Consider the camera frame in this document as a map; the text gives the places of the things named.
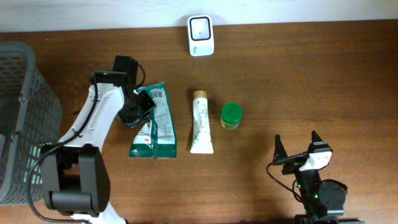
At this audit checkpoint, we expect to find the white barcode scanner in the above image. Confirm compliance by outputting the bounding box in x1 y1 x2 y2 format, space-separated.
187 15 215 57

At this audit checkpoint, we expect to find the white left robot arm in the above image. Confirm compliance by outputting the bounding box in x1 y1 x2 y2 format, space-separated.
39 71 155 223

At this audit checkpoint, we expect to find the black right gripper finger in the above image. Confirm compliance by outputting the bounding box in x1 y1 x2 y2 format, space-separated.
273 134 288 159
311 131 323 143

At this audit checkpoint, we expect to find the green white package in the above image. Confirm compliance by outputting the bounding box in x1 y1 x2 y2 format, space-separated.
129 82 177 159

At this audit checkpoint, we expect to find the grey plastic mesh basket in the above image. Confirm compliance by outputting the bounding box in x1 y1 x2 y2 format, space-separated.
1 42 63 206

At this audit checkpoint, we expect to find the green lid jar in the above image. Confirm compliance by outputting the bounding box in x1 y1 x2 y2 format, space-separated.
220 102 243 130

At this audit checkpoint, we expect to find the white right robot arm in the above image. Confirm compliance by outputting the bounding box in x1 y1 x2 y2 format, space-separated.
266 131 363 224

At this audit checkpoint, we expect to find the white tube with tan cap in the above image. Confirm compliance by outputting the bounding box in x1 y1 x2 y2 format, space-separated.
190 90 214 154

